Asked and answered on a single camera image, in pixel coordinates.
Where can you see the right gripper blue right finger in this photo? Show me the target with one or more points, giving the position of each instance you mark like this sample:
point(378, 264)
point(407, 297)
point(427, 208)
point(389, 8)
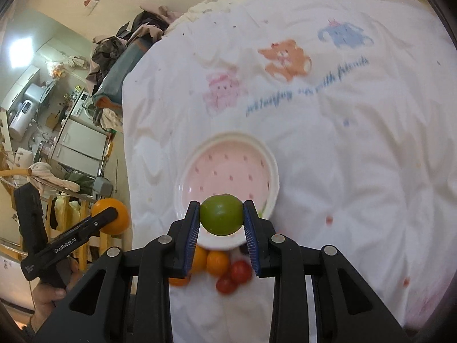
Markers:
point(251, 227)

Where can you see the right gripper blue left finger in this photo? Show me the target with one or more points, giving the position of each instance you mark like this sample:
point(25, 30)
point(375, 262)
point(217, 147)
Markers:
point(192, 225)

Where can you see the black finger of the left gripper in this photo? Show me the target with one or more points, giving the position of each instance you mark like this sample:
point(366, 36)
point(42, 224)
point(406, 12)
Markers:
point(68, 240)

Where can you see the green lime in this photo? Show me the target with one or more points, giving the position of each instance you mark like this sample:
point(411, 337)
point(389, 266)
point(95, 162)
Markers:
point(221, 215)

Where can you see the small mandarin orange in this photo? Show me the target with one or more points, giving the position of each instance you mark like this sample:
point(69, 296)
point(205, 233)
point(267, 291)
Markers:
point(218, 263)

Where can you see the large orange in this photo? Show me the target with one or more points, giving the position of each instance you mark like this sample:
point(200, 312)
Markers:
point(122, 220)

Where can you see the person's left hand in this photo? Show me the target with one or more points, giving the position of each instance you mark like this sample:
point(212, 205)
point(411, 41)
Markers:
point(45, 296)

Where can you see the wooden drying rack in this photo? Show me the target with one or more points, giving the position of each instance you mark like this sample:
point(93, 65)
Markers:
point(61, 210)

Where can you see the red tomato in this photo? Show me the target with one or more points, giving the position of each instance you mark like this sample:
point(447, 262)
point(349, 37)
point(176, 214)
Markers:
point(241, 272)
point(226, 285)

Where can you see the pink strawberry plate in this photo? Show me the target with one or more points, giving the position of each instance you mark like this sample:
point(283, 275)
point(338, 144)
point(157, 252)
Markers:
point(232, 163)

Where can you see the white cabinet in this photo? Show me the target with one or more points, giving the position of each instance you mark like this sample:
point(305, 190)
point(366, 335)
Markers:
point(80, 145)

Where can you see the white cartoon bed sheet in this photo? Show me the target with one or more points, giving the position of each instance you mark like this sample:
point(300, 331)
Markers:
point(356, 99)

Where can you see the pile of clothes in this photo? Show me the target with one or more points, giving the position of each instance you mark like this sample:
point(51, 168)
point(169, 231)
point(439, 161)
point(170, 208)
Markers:
point(113, 57)

